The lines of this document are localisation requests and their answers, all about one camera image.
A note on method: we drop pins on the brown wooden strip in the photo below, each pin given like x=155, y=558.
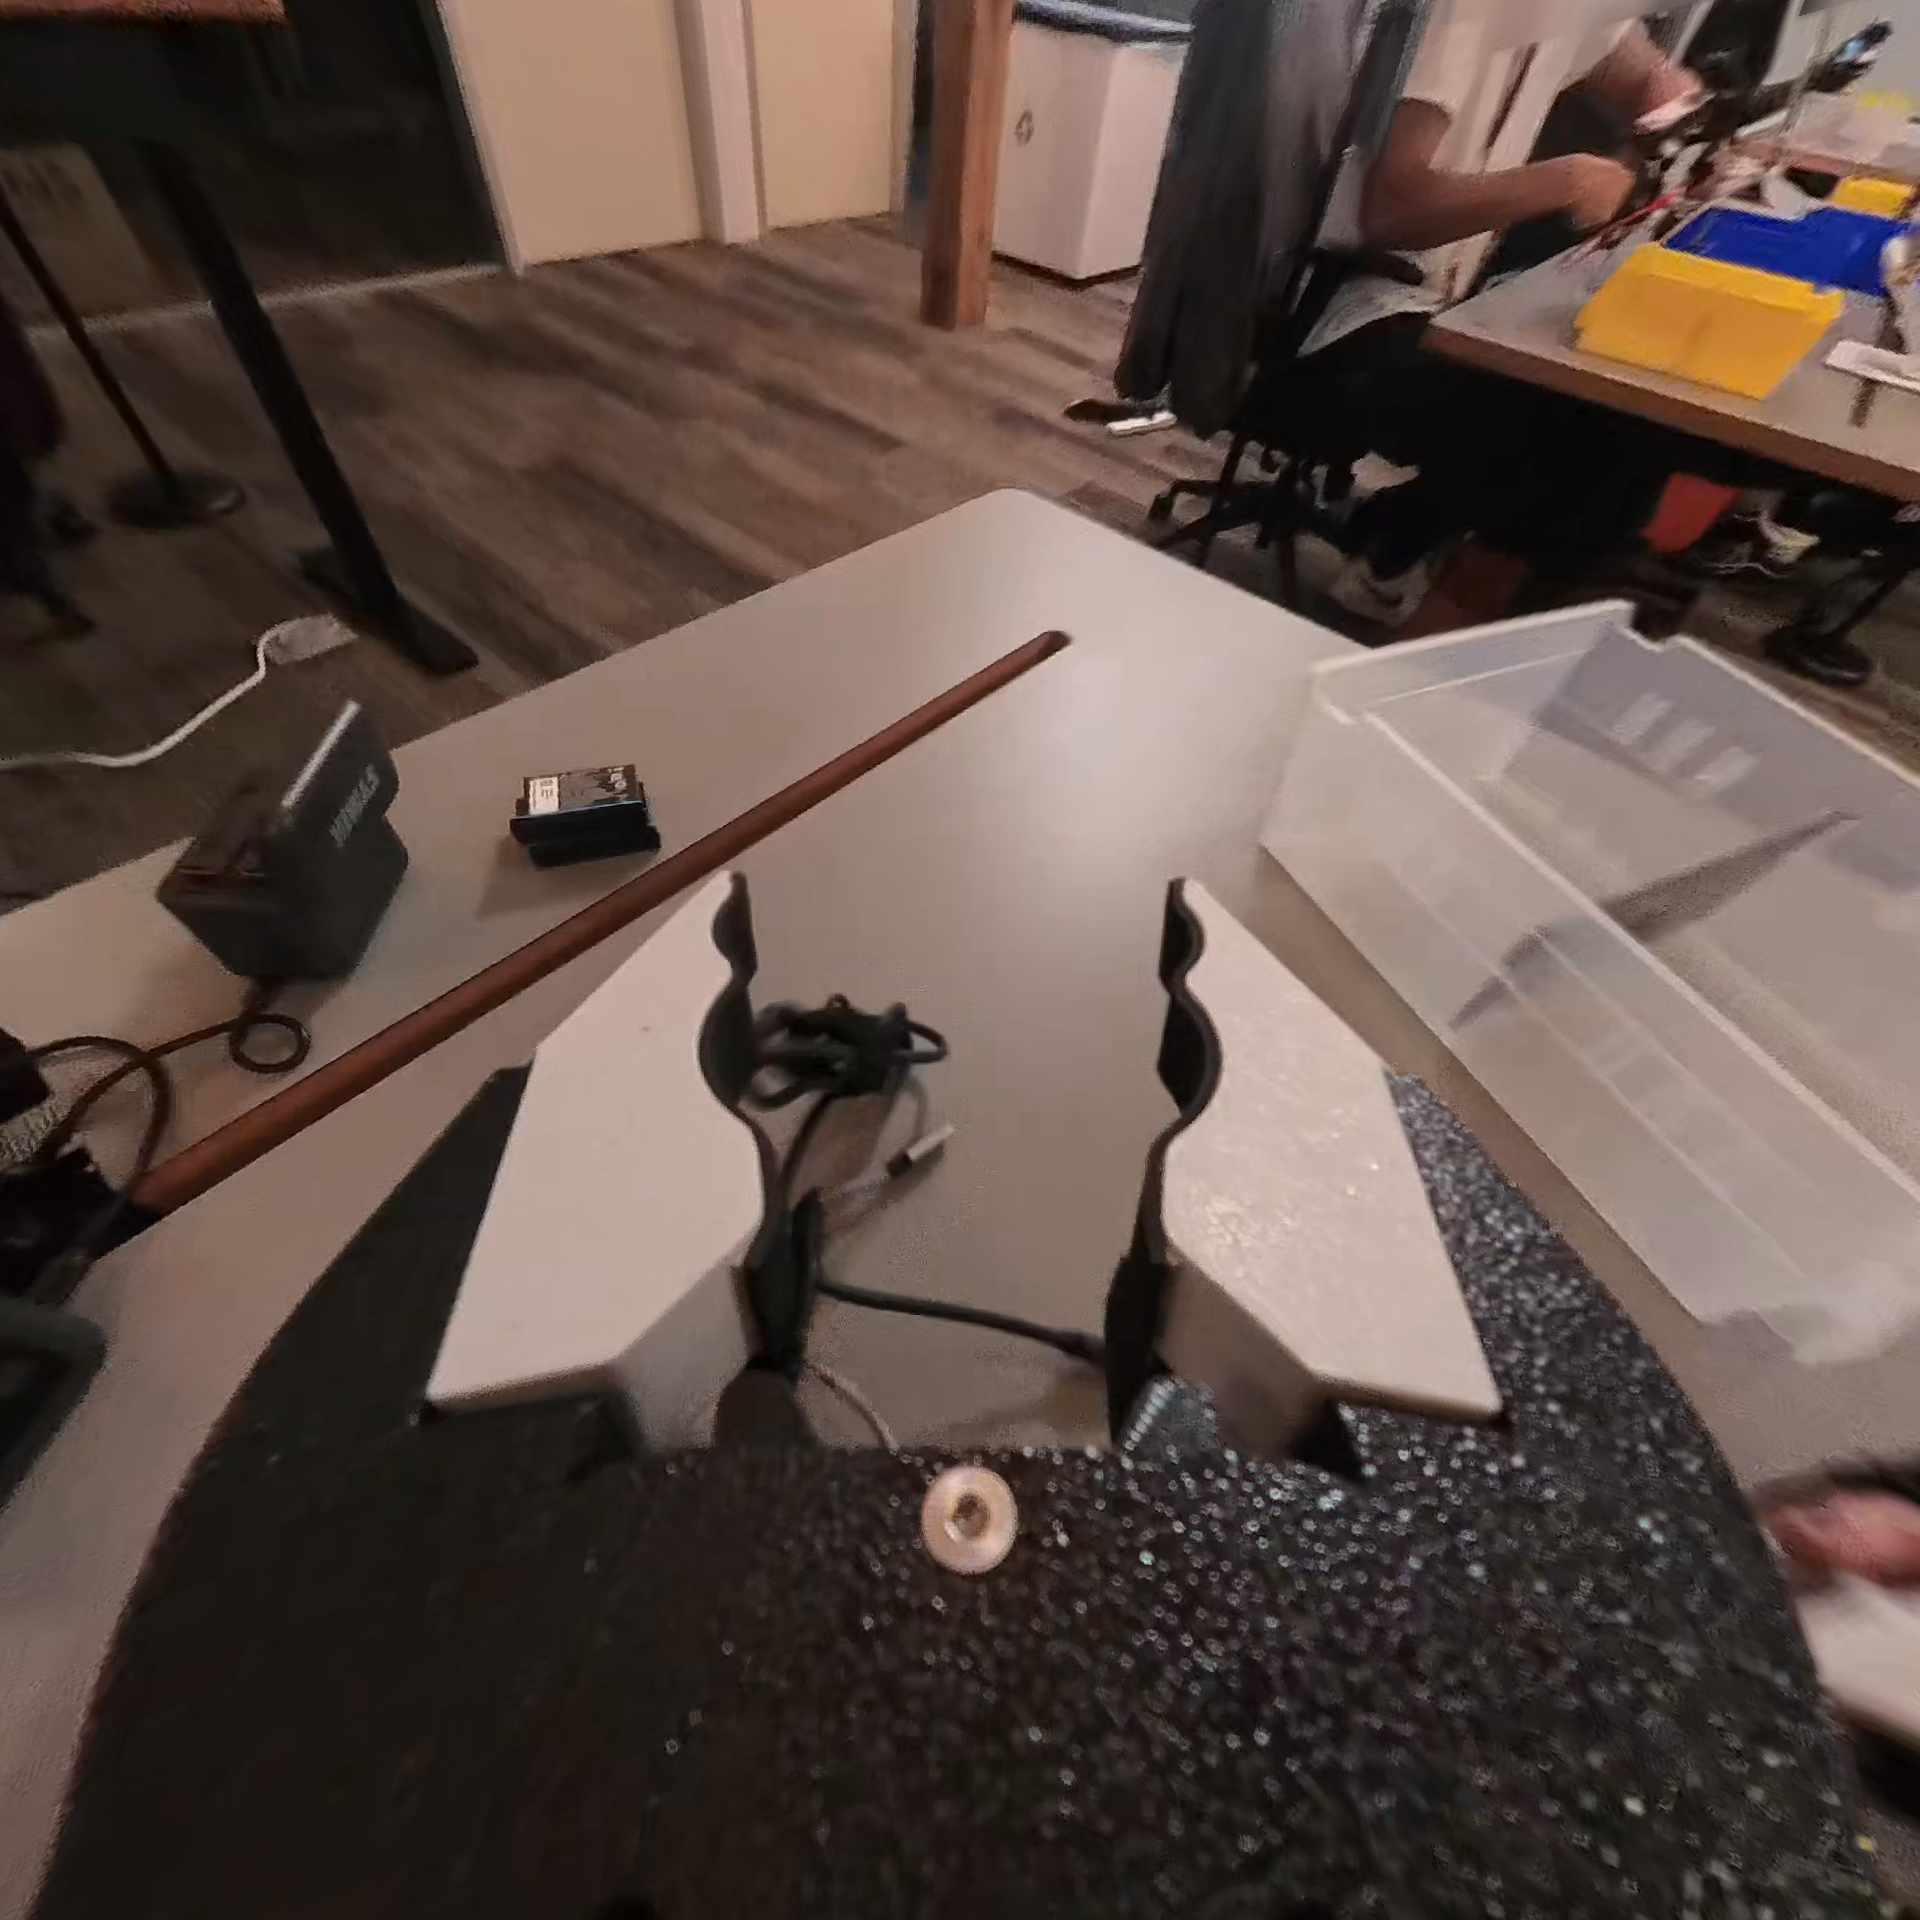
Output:
x=839, y=773

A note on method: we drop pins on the blue storage bin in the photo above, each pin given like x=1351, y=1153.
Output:
x=1755, y=241

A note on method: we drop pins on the small yellow bin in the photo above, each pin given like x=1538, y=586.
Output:
x=1874, y=198

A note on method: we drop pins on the black power station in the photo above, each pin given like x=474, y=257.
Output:
x=283, y=885

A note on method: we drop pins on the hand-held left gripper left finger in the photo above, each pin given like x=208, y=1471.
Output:
x=599, y=1200

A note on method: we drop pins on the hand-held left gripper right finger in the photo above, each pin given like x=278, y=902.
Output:
x=1305, y=1200

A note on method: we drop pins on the black round base stand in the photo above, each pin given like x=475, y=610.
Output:
x=180, y=495

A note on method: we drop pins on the person's right hand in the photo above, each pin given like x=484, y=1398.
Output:
x=1852, y=1542

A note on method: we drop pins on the small black battery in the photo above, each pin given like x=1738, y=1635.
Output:
x=580, y=802

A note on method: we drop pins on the wooden post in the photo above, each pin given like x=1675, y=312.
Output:
x=966, y=149

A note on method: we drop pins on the grey work desk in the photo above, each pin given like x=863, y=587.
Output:
x=1650, y=411

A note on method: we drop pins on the grey jacket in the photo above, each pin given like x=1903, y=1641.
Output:
x=1243, y=181

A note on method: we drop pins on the clear plastic bin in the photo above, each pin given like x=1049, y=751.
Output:
x=1576, y=840

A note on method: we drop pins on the black-legged desk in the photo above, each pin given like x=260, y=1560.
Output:
x=270, y=375

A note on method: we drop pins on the black office chair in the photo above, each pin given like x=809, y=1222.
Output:
x=1319, y=345

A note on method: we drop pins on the large yellow bin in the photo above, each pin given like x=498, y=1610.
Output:
x=1695, y=322

